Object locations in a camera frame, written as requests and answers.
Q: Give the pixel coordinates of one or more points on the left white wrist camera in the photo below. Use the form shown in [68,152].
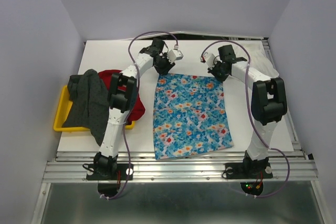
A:
[174,55]

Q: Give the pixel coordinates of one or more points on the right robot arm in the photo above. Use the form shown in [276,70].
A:
[266,105]

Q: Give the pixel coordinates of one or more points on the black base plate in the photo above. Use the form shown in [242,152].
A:
[241,171]
[122,172]

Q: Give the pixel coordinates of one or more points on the blue floral skirt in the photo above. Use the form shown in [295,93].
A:
[189,116]

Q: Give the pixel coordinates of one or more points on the aluminium rail frame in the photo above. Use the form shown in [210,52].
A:
[76,148]

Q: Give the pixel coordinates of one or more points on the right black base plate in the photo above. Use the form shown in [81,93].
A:
[241,171]

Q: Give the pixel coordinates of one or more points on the yellow plastic tray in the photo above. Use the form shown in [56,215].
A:
[63,109]

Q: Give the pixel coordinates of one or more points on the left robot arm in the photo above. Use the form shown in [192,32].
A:
[122,97]

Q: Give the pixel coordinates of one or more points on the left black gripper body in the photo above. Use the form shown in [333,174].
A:
[164,64]

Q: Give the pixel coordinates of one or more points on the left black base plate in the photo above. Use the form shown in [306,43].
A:
[122,172]

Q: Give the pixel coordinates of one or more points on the dark grey dotted skirt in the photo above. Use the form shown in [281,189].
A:
[90,108]

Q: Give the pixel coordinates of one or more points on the red skirt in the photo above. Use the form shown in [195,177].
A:
[138,111]

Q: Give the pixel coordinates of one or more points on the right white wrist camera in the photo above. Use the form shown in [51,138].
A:
[210,59]

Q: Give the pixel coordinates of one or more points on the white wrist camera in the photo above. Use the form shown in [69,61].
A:
[210,59]
[174,55]

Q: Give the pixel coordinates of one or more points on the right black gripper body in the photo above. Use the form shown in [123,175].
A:
[217,72]

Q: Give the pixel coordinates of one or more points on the white pleated skirt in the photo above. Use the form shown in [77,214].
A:
[258,58]

